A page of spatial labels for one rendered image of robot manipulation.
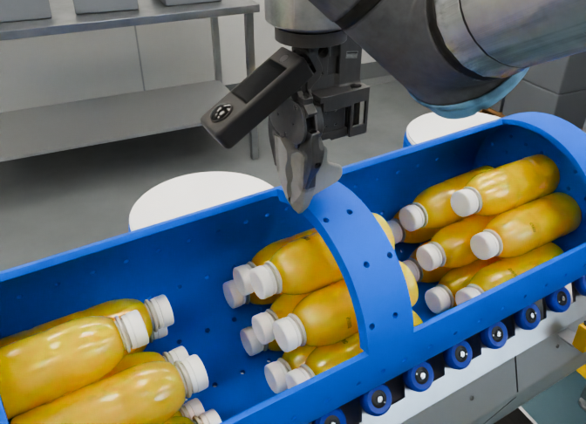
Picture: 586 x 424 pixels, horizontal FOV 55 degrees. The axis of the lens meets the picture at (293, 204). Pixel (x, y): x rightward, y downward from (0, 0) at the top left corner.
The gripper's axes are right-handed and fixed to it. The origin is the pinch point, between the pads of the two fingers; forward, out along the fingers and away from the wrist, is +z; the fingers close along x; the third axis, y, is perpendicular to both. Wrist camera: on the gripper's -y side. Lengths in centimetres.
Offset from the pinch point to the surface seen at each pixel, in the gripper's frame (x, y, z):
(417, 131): 38, 56, 20
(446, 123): 38, 65, 20
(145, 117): 249, 54, 94
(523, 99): 155, 258, 94
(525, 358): -12, 36, 34
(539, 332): -12, 39, 31
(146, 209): 38.7, -7.0, 19.8
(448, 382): -11.3, 19.4, 30.9
